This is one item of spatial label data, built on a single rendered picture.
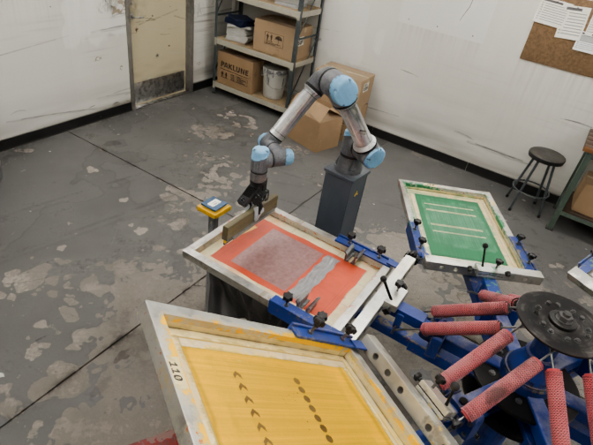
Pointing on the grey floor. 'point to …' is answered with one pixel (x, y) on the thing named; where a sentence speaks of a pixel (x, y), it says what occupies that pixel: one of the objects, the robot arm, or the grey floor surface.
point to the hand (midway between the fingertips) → (251, 217)
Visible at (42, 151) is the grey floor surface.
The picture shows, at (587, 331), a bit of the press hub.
